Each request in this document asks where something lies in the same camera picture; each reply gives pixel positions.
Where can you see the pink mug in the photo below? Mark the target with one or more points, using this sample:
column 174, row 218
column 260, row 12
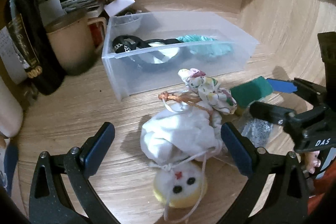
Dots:
column 11, row 112

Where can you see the clear plastic storage box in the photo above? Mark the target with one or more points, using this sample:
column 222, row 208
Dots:
column 126, row 81

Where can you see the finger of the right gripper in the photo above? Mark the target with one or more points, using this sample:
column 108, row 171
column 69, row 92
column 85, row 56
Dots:
column 273, row 114
column 291, row 84

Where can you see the small cardboard box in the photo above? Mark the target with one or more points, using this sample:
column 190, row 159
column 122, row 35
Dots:
column 114, row 7

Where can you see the floral scrunchie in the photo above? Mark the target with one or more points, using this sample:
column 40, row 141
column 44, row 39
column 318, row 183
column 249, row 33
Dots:
column 209, row 90

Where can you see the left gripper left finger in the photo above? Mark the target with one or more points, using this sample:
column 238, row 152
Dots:
column 49, row 201

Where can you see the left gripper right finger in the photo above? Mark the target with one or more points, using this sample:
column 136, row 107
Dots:
column 288, row 196

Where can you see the clear bag grey fabric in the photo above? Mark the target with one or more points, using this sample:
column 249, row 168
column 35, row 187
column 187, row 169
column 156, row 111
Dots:
column 256, row 130

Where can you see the brown ceramic mug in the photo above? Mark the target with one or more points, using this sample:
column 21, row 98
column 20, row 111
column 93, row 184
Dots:
column 72, row 41

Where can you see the person's hand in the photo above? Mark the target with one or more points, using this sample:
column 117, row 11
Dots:
column 311, row 161

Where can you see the yellow white plush toy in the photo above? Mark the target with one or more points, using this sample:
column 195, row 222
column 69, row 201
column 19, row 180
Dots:
column 184, row 185

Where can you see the black headband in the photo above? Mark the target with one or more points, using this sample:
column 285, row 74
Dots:
column 153, row 61

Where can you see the white drawstring pouch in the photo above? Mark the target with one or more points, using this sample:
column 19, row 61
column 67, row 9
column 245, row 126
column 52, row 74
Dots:
column 181, row 131

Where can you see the green yellow sponge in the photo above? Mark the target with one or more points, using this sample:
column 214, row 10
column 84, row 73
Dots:
column 254, row 90

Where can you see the teal scrunchie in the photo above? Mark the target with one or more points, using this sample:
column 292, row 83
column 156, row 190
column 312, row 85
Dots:
column 208, row 50

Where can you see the dark wine bottle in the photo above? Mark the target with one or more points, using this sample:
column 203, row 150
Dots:
column 25, row 26

